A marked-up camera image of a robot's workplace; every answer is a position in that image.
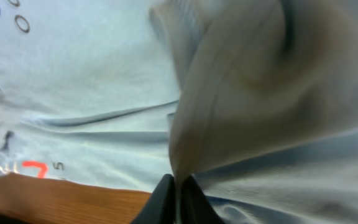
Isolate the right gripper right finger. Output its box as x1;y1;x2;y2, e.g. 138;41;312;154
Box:
180;176;224;224

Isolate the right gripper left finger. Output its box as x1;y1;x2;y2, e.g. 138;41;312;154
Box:
131;174;176;224

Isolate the light blue printed t-shirt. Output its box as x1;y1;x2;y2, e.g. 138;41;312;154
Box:
0;0;358;223

